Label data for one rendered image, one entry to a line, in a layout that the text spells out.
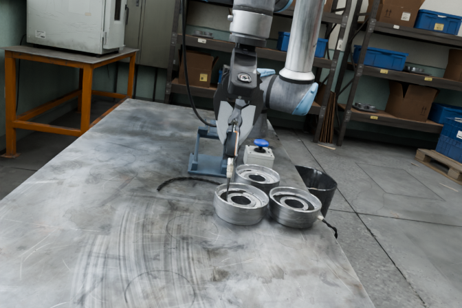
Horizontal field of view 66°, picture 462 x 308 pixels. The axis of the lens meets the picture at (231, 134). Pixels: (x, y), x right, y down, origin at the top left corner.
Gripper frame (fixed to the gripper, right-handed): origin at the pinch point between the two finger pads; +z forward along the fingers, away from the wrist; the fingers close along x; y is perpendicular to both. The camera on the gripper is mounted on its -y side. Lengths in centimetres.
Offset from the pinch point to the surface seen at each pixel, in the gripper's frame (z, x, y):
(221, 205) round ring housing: 10.2, 0.8, -8.1
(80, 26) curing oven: -5, 98, 208
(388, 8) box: -71, -190, 343
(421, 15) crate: -71, -231, 345
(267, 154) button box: 8.7, -12.4, 20.2
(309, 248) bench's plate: 13.1, -15.1, -14.4
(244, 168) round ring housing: 9.9, -5.5, 11.4
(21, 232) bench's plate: 13.0, 31.1, -18.2
